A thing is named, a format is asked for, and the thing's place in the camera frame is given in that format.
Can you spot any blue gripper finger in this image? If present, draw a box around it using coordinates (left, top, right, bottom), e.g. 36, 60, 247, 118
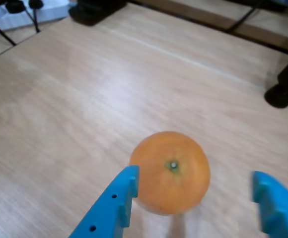
251, 170, 288, 238
69, 165, 140, 238

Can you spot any large orange fruit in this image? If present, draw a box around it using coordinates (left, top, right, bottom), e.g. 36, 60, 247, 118
129, 131, 211, 216

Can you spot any black stand foot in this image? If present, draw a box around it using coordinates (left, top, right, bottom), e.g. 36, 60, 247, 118
264, 46, 288, 109

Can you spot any wooden board with black edge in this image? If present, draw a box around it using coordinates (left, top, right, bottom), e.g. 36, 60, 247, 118
131, 0, 288, 55

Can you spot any thin black rod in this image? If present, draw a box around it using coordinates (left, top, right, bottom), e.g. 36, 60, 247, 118
227, 5, 259, 34

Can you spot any black flat base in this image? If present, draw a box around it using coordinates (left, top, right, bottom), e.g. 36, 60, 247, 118
68, 0, 129, 27

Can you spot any white power strip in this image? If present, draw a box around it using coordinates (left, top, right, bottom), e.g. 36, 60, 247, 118
0, 0, 70, 37

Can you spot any black plug with cable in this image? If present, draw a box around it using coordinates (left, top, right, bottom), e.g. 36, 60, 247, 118
0, 0, 17, 47
6, 0, 45, 33

